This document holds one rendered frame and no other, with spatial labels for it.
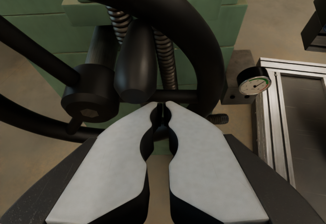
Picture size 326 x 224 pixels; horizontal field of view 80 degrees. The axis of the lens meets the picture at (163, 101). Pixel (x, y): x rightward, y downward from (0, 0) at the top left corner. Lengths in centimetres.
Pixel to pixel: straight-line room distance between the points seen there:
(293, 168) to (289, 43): 100
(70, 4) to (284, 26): 167
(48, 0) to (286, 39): 155
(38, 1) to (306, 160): 95
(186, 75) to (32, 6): 32
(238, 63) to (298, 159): 53
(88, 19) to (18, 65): 150
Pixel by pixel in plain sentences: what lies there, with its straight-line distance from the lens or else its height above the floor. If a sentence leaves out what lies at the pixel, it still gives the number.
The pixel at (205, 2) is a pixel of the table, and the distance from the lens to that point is 25.
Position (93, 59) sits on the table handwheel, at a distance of 25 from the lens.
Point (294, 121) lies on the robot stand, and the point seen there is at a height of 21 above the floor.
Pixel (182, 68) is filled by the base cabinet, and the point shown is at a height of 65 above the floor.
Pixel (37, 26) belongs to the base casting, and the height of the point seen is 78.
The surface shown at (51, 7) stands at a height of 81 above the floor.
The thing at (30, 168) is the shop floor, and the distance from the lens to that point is 125.
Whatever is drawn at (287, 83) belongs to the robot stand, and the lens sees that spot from 112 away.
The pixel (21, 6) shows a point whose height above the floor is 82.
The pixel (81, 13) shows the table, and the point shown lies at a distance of 27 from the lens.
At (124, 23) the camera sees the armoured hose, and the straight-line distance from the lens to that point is 24.
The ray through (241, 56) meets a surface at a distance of 55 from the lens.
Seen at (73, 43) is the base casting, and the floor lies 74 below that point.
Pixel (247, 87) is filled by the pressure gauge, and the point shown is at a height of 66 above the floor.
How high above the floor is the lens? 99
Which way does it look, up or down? 58 degrees down
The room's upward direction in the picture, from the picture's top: 5 degrees counter-clockwise
